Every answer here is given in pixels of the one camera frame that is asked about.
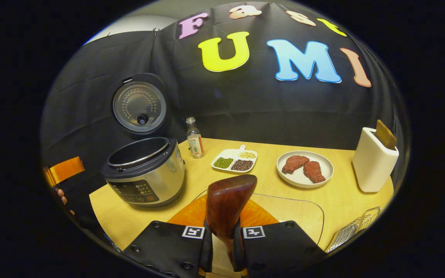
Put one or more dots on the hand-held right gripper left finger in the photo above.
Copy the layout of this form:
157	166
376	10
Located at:
168	247

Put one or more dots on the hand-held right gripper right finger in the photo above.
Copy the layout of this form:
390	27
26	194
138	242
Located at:
276	247

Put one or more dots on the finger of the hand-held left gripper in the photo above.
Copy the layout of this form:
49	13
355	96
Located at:
65	171

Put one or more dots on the brown wooden spoon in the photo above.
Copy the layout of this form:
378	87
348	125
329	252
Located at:
226	204

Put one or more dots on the black and silver rice cooker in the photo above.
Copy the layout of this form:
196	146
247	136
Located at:
145	173

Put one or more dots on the red meat piece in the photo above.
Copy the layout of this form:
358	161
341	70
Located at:
294	163
314	172

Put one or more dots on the round white plate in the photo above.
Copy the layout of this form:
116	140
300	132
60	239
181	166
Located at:
325	164

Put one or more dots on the white divided bean dish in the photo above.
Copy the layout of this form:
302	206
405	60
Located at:
234	159

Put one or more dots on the small glass bottle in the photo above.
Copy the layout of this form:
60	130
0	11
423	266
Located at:
195	141

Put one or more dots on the white toaster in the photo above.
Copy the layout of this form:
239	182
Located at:
373	166

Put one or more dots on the black backdrop cloth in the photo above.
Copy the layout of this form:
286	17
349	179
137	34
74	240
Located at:
245	100

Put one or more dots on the brown toast slice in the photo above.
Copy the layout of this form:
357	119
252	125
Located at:
385	136

